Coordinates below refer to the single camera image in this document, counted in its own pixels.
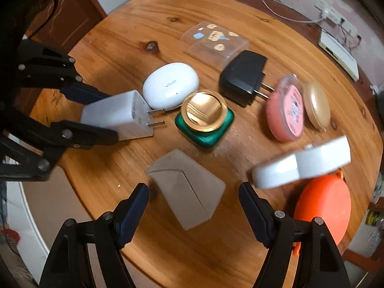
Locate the clear sticker box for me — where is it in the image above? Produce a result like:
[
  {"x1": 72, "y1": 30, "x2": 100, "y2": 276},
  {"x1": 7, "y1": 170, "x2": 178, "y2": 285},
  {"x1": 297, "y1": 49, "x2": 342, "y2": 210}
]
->
[{"x1": 180, "y1": 21, "x2": 249, "y2": 71}]

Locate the black power adapter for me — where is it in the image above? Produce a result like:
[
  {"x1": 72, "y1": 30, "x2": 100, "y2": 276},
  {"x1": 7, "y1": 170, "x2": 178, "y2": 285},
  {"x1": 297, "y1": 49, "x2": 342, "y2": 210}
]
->
[{"x1": 219, "y1": 50, "x2": 275, "y2": 107}]

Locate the white plastic tray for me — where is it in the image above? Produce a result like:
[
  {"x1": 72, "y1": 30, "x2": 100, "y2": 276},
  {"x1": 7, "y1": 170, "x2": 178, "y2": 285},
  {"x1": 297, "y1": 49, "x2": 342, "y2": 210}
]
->
[{"x1": 5, "y1": 164, "x2": 94, "y2": 286}]

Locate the white power adapter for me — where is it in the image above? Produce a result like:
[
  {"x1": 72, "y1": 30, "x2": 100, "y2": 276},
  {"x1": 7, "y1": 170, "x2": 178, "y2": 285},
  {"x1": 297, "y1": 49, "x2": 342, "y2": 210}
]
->
[{"x1": 80, "y1": 90, "x2": 165, "y2": 141}]

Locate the white set-top box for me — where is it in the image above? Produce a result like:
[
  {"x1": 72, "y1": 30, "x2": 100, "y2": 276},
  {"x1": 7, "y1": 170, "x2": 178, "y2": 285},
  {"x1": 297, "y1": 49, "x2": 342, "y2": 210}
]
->
[{"x1": 318, "y1": 30, "x2": 359, "y2": 82}]

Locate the white vivo earbuds case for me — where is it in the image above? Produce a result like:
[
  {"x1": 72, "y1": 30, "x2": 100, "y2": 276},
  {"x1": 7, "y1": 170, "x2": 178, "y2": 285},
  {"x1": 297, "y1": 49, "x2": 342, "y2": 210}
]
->
[{"x1": 143, "y1": 62, "x2": 199, "y2": 111}]

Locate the green gold perfume bottle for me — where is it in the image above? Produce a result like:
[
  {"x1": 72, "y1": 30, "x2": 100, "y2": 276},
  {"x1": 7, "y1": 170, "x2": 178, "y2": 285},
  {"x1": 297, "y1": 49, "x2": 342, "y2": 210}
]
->
[{"x1": 174, "y1": 90, "x2": 234, "y2": 150}]

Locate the beige wooden block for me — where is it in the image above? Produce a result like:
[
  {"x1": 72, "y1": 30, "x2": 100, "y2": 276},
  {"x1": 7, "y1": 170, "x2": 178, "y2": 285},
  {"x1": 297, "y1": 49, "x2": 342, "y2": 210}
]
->
[{"x1": 147, "y1": 150, "x2": 226, "y2": 230}]

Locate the white pink tape dispenser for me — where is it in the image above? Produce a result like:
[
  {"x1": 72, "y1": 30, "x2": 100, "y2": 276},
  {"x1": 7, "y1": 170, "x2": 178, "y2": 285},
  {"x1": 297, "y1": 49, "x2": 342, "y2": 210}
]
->
[{"x1": 252, "y1": 135, "x2": 351, "y2": 189}]

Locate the brown wooden door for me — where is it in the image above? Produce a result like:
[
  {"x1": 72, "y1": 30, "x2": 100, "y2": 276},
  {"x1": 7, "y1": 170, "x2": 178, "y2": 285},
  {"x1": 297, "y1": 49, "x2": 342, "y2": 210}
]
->
[{"x1": 25, "y1": 0, "x2": 107, "y2": 53}]

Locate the orange round tape measure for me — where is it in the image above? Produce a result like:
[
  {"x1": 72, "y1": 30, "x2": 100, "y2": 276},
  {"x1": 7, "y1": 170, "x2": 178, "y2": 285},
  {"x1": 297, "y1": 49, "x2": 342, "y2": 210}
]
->
[{"x1": 294, "y1": 169, "x2": 351, "y2": 245}]

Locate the white charging cable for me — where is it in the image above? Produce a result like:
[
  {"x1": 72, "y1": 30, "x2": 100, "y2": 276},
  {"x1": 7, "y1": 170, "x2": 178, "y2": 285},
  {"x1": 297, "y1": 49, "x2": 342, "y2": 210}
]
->
[{"x1": 260, "y1": 0, "x2": 330, "y2": 24}]

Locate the wooden coffee table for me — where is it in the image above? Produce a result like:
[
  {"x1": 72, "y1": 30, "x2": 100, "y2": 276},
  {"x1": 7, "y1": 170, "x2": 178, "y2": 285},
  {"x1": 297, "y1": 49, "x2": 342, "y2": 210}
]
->
[{"x1": 28, "y1": 0, "x2": 384, "y2": 288}]

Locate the pink round container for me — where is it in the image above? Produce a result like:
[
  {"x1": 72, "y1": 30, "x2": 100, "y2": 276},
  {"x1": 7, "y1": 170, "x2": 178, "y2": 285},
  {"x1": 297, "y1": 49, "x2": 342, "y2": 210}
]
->
[{"x1": 265, "y1": 74, "x2": 304, "y2": 142}]

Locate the gold compact mirror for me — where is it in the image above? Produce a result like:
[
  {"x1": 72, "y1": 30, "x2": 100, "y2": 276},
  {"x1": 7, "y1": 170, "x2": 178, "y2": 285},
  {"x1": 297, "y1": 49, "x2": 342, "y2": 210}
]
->
[{"x1": 303, "y1": 81, "x2": 331, "y2": 131}]

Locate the white power strip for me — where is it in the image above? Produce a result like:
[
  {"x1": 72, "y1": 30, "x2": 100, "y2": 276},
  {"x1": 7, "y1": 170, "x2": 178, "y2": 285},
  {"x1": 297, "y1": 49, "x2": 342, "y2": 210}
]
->
[{"x1": 314, "y1": 0, "x2": 358, "y2": 37}]

